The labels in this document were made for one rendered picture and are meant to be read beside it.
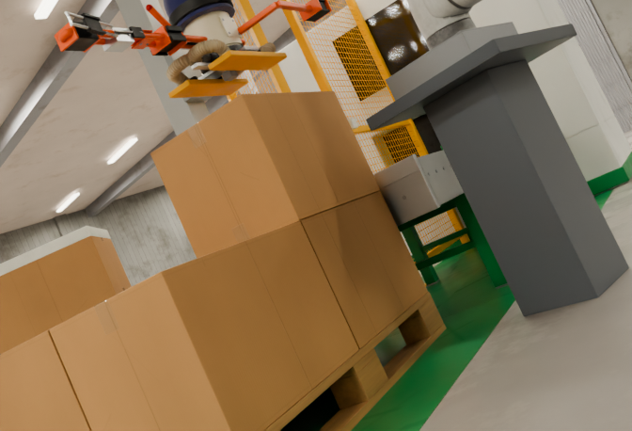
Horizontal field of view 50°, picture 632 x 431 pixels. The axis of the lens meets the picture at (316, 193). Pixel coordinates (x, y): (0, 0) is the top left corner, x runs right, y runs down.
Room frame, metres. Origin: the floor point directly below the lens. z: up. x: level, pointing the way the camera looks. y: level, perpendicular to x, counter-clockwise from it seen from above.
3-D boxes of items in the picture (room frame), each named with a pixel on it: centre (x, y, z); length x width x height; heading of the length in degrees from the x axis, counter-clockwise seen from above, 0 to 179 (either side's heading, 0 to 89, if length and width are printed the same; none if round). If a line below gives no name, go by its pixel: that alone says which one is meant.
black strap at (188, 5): (2.29, 0.09, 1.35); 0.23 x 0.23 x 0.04
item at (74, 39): (1.77, 0.40, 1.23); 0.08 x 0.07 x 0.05; 150
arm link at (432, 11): (2.08, -0.60, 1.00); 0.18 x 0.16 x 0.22; 35
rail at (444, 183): (3.47, -0.92, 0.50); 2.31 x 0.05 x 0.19; 151
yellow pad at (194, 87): (2.34, 0.18, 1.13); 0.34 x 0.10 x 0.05; 150
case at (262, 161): (2.28, 0.10, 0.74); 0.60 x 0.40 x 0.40; 151
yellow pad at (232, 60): (2.24, 0.01, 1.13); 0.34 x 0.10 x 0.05; 150
